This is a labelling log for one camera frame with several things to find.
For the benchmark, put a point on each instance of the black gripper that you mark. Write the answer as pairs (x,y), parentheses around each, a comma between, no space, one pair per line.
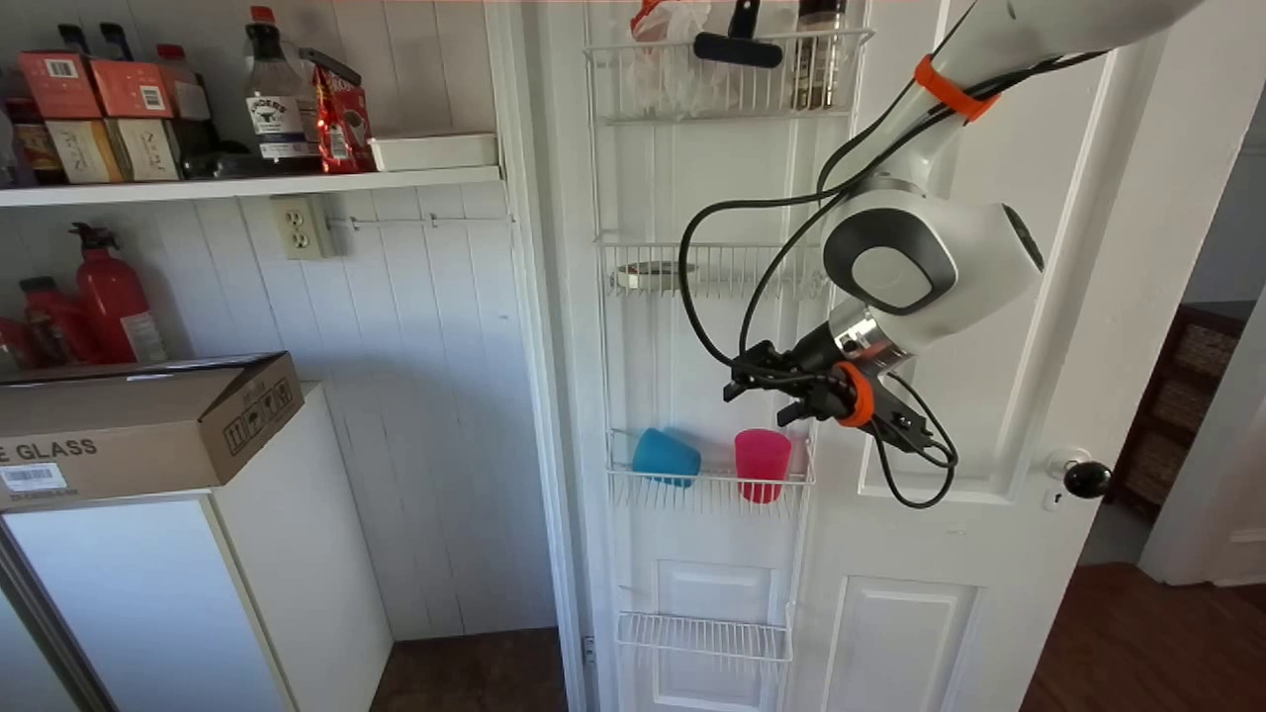
(838,374)

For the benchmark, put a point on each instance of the pink plastic cup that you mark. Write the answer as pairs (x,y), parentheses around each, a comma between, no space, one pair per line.
(760,464)

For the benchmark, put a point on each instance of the blue plastic cup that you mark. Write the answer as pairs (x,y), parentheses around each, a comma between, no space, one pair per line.
(666,457)

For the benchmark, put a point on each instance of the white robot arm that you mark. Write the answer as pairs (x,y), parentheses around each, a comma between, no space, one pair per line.
(914,254)

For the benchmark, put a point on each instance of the white panel door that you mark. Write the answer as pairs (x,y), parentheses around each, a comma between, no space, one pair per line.
(925,584)

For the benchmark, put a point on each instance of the black round door knob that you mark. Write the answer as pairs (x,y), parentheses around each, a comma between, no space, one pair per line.
(1086,480)

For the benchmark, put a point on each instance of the dark wooden dresser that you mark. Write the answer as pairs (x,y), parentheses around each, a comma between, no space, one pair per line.
(1182,390)

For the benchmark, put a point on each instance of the white flat box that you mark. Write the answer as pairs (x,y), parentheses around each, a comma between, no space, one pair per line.
(439,150)

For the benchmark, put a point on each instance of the red snack bag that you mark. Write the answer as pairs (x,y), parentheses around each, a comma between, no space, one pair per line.
(341,117)

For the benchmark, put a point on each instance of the clear liquor bottle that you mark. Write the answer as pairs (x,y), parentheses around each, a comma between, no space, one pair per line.
(280,95)

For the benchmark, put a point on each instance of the white cabinet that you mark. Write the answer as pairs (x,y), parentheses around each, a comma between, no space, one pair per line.
(243,597)

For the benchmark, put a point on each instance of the cardboard box glass label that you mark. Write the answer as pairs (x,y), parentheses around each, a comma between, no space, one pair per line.
(148,427)

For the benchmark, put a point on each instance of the red box right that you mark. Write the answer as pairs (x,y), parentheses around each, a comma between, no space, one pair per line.
(141,109)

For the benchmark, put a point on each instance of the red box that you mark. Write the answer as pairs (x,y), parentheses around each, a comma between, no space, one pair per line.
(141,109)
(72,117)

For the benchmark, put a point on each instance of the red box left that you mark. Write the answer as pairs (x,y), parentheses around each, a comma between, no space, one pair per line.
(72,117)

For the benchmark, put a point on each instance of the white wire door rack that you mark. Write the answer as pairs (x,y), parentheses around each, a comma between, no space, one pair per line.
(707,173)

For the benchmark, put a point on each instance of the black handled brush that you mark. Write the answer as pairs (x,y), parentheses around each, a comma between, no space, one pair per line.
(739,45)

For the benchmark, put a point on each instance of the white wall shelf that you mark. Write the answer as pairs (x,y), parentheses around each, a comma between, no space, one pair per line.
(238,186)

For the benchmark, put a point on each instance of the wall power outlet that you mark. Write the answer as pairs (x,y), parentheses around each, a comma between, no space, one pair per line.
(304,227)

